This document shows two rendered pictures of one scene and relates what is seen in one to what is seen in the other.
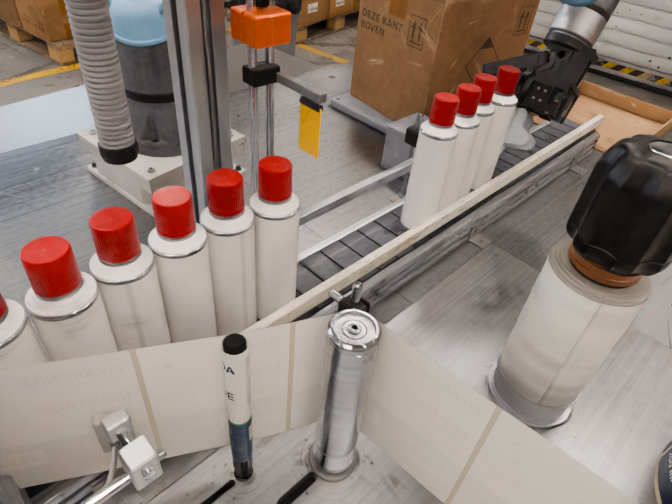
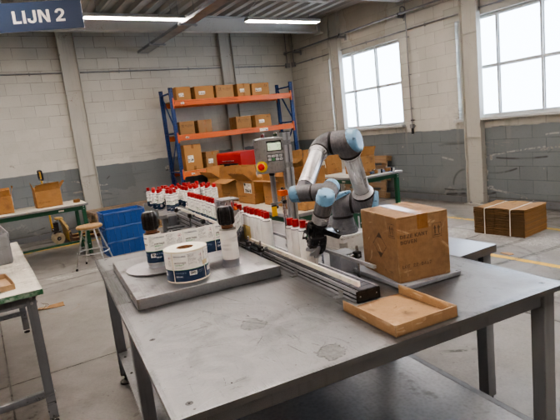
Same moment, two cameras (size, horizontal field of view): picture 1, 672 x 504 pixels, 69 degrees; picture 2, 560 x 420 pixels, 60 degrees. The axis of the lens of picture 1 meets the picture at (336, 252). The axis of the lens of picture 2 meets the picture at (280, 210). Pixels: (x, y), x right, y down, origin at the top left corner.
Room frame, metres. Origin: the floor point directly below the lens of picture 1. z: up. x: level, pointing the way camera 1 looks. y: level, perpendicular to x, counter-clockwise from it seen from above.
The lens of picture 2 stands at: (1.53, -2.27, 1.51)
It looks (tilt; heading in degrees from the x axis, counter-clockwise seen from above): 9 degrees down; 114
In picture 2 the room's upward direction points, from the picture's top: 6 degrees counter-clockwise
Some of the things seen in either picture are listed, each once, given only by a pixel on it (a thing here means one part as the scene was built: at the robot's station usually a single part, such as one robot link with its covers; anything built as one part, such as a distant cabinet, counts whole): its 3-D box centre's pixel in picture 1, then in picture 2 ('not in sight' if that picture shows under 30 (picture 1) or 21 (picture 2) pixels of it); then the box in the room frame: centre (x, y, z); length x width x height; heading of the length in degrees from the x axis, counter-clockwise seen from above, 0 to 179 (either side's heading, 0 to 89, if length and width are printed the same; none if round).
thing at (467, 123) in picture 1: (452, 154); (297, 240); (0.66, -0.15, 0.98); 0.05 x 0.05 x 0.20
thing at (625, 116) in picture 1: (602, 116); (397, 307); (1.21, -0.63, 0.85); 0.30 x 0.26 x 0.04; 139
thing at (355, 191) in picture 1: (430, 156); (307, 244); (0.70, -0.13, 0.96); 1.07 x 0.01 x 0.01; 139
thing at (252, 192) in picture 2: not in sight; (254, 184); (-0.79, 2.37, 0.97); 0.45 x 0.38 x 0.37; 58
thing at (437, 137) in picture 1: (430, 166); (292, 238); (0.62, -0.12, 0.98); 0.05 x 0.05 x 0.20
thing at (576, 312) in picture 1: (584, 296); (227, 235); (0.33, -0.23, 1.03); 0.09 x 0.09 x 0.30
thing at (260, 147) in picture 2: not in sight; (271, 155); (0.43, 0.17, 1.38); 0.17 x 0.10 x 0.19; 14
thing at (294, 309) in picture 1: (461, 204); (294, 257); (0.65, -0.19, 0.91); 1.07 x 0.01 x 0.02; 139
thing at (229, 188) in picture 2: not in sight; (235, 182); (-1.16, 2.62, 0.97); 0.44 x 0.38 x 0.37; 60
